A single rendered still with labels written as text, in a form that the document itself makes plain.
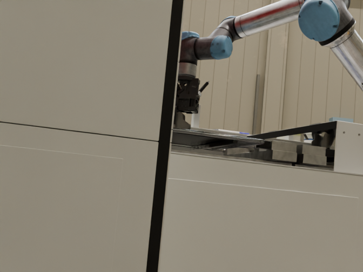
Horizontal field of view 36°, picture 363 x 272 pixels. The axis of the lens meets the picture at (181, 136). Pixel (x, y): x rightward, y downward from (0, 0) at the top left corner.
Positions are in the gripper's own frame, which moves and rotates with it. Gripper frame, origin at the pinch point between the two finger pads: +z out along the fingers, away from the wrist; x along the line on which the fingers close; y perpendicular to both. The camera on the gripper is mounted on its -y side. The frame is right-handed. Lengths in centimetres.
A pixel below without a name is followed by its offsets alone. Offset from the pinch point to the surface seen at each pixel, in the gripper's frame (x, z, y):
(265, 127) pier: 650, -94, -1
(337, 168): -30, 9, 51
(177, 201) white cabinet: -57, 21, 15
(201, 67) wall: 638, -179, -103
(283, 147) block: -16.8, 2.8, 36.7
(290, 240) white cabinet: -43, 28, 40
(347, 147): -28, 3, 53
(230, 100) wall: 648, -132, -56
